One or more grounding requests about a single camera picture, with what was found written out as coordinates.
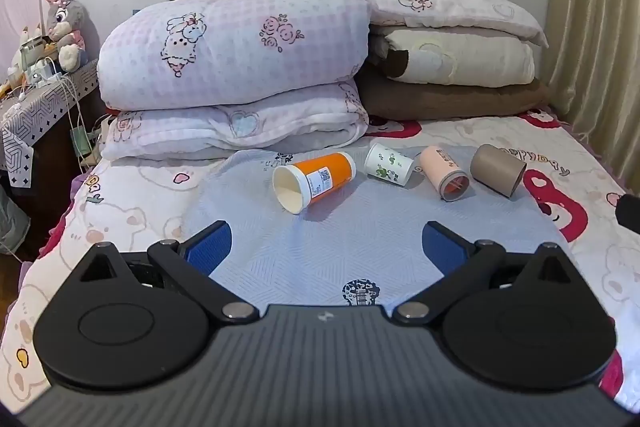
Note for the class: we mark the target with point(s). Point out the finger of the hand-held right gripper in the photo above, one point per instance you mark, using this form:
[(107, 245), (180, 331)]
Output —
[(630, 212)]

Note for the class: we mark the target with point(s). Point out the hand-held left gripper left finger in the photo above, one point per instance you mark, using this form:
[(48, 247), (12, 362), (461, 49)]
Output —
[(210, 248)]

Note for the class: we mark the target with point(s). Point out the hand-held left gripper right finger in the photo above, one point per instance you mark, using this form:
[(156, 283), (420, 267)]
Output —
[(442, 248)]

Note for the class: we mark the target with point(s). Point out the orange paper cup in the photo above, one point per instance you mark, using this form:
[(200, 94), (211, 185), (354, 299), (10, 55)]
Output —
[(327, 174)]

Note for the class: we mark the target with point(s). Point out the pink paper cup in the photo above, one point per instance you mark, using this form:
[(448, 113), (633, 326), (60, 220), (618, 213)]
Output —
[(440, 167)]

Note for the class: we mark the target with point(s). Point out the brown paper cup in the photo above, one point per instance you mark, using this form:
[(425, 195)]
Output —
[(495, 167)]

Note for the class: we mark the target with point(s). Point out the white cup with green leaves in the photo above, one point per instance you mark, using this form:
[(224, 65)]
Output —
[(387, 163)]

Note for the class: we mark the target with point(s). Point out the bear print bed sheet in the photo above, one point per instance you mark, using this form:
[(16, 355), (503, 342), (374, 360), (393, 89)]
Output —
[(592, 267)]

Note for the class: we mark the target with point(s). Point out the light blue quilted mat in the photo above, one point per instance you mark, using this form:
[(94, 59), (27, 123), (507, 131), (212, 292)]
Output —
[(350, 237)]

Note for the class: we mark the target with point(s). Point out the pink heart print blanket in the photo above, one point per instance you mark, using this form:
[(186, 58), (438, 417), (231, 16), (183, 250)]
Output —
[(210, 127)]

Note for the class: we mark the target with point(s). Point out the brown folded blanket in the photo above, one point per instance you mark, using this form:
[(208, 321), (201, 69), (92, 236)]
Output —
[(450, 102)]

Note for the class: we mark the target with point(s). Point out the green face mask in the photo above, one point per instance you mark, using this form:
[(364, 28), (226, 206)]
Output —
[(81, 141)]

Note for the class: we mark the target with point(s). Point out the dark wooden nightstand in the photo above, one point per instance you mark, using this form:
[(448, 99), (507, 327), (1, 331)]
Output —
[(52, 177)]

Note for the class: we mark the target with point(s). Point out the beige curtain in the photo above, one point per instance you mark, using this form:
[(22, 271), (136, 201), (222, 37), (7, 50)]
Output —
[(595, 32)]

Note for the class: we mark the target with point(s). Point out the cream and brown blanket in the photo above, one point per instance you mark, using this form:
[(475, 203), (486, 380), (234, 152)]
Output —
[(465, 59)]

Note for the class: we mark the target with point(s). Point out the grey cloth bag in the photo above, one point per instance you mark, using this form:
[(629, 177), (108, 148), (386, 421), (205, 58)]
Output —
[(12, 222)]

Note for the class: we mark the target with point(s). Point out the pink checked quilt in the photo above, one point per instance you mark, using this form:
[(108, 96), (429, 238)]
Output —
[(235, 42)]

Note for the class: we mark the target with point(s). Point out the patterned grey table cloth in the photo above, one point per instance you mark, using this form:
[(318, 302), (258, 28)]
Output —
[(40, 112)]

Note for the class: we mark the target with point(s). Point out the pink bear print pillow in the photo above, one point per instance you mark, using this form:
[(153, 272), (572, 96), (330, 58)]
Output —
[(450, 4)]

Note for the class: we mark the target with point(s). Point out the grey plush rabbit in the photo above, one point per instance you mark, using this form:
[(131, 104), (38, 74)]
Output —
[(62, 24)]

